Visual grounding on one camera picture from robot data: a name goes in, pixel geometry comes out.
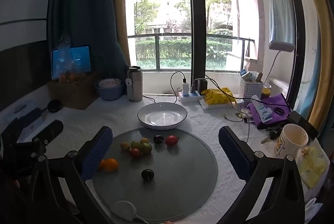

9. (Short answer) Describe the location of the teal curtain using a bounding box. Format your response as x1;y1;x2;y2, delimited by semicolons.
47;0;118;80

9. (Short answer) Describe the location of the black cable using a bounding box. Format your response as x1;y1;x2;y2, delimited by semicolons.
193;75;296;112
143;71;186;104

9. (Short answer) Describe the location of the white desk lamp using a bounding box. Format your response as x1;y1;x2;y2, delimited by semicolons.
265;40;296;89

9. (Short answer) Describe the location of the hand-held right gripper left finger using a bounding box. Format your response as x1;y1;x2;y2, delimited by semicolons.
26;125;115;224

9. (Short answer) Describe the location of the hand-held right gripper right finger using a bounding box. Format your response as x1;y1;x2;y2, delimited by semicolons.
218;125;306;224

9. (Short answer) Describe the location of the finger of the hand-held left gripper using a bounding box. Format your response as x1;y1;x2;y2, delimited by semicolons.
31;120;64;145

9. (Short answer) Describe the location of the white mug with yellow print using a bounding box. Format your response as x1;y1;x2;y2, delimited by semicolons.
269;123;309;165

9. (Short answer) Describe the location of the white plate with dark rim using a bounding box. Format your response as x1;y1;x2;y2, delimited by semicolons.
137;102;188;131

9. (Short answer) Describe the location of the clear plastic bag of oranges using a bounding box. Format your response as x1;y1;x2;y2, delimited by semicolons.
53;35;86;84

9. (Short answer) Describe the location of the black window frame post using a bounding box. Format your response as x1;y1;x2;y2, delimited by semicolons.
186;0;207;85

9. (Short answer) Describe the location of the tablet with blue screen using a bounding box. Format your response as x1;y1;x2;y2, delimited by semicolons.
51;45;92;80

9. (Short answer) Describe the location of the white plastic box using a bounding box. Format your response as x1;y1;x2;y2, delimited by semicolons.
0;100;44;141

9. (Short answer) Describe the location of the black round puck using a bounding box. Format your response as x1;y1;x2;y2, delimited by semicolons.
47;99;62;113

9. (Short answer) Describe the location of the yellow plastic bag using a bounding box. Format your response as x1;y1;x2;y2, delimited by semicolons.
201;87;237;105

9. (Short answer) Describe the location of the light blue towel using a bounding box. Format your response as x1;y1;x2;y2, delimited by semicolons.
269;0;296;44

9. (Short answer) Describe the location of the brown woven basket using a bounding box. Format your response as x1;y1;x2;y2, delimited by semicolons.
47;72;101;110

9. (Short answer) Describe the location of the white tissue pack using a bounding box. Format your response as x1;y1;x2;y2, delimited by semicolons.
199;98;245;110

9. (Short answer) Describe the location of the grey round placemat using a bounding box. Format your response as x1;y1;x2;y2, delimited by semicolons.
92;127;218;223

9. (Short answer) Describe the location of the white power strip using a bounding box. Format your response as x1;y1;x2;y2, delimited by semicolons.
178;90;209;104

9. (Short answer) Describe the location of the steel thermos with white tag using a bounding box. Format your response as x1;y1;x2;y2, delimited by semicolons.
126;66;143;102

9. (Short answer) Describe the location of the black phone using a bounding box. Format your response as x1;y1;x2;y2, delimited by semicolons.
288;110;320;139

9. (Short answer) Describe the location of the red tomato with green calyx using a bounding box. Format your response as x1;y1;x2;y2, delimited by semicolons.
165;135;180;147

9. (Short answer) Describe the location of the purple cloth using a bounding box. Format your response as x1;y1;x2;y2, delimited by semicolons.
247;94;292;130

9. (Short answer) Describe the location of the blue plastic bowl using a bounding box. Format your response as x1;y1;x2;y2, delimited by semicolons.
94;79;125;101

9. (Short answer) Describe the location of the white perforated basket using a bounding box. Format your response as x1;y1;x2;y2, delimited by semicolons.
239;75;263;99

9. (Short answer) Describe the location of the black balcony railing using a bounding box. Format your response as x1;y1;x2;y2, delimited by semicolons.
127;34;255;70

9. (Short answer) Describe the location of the wide yellow curtain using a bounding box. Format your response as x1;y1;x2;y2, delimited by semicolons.
295;0;334;132

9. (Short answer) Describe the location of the bunch of keys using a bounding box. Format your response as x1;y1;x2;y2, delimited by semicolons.
261;127;283;144

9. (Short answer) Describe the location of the white round puck with cable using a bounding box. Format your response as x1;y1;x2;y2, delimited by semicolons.
110;200;147;223

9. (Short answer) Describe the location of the white patterned bowl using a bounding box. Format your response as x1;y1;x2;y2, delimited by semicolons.
97;78;122;89

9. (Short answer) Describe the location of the black charger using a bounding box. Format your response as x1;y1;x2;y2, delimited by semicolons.
197;79;208;94

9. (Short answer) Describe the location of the narrow yellow curtain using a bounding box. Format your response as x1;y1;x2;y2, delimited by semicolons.
108;0;131;66

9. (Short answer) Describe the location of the white tube with blue print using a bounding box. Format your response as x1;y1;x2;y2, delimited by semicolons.
251;95;273;123

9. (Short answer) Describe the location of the orange cup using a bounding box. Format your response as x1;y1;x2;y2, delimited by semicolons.
261;84;272;100

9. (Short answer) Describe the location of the yellow packet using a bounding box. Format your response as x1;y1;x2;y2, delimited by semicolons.
299;138;331;189

